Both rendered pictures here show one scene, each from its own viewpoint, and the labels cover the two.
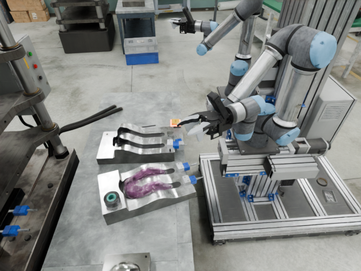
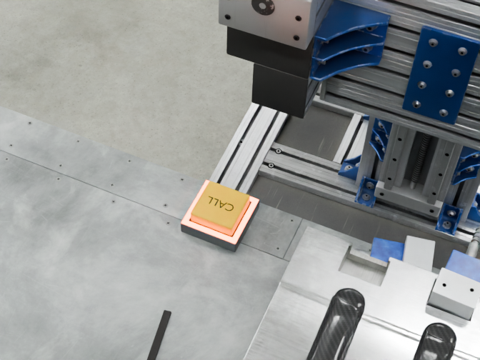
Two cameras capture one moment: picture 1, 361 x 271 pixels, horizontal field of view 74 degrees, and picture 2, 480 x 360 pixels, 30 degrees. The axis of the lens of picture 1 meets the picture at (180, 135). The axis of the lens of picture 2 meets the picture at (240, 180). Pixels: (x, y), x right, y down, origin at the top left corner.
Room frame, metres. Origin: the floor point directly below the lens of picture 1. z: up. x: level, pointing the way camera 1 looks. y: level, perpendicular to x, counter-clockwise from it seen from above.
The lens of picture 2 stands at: (1.13, 0.66, 1.79)
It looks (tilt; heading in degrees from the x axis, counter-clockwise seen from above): 52 degrees down; 295
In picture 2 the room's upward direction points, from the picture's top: 2 degrees clockwise
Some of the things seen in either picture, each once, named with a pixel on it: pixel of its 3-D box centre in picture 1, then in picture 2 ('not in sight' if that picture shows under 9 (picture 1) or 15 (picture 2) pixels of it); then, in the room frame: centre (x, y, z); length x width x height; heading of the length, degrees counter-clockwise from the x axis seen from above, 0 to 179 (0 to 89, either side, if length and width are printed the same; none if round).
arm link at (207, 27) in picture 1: (209, 27); not in sight; (1.73, -0.20, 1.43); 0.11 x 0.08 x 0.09; 69
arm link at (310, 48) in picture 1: (294, 94); not in sight; (0.90, -0.50, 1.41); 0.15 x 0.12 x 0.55; 30
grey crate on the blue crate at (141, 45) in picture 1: (141, 45); not in sight; (4.38, 0.73, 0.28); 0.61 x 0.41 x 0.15; 98
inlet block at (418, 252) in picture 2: (178, 141); (378, 258); (1.22, 0.01, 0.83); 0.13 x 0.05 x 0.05; 13
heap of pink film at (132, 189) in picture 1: (146, 180); not in sight; (0.82, 0.19, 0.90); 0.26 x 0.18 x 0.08; 110
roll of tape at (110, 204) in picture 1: (112, 199); not in sight; (0.68, 0.35, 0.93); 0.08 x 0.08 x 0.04
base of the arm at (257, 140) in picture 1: (257, 132); not in sight; (1.02, -0.44, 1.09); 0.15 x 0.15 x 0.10
